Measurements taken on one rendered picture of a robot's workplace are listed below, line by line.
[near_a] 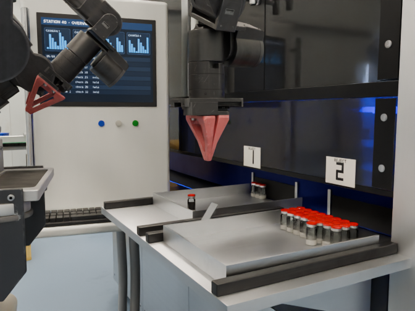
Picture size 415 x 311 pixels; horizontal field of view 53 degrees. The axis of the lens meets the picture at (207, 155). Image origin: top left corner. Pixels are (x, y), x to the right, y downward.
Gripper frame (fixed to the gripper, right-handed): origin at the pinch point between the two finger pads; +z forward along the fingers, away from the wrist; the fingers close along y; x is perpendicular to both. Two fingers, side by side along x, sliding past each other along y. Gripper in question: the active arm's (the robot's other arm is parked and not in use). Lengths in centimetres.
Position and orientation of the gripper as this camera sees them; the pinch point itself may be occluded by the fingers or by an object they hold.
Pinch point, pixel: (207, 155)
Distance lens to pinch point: 67.0
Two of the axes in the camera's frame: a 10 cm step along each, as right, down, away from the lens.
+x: -4.6, -1.0, 8.8
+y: 8.9, -0.7, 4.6
